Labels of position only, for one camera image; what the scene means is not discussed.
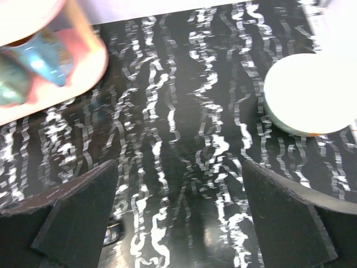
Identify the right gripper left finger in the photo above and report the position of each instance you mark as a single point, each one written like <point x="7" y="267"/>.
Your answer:
<point x="63" y="226"/>

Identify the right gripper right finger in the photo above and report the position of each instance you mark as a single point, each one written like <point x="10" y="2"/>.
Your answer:
<point x="297" y="226"/>

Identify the black earbud charging case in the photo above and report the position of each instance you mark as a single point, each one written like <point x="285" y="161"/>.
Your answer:
<point x="115" y="232"/>

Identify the cream bowl green outside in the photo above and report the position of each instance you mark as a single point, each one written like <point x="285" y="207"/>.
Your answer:
<point x="311" y="94"/>

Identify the green ceramic mug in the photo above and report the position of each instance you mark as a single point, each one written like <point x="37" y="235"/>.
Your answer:
<point x="16" y="82"/>

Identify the light blue butterfly mug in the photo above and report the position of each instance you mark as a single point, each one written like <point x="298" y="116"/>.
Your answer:
<point x="45" y="54"/>

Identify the pink three-tier shelf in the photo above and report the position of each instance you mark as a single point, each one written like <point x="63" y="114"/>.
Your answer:
<point x="22" y="19"/>

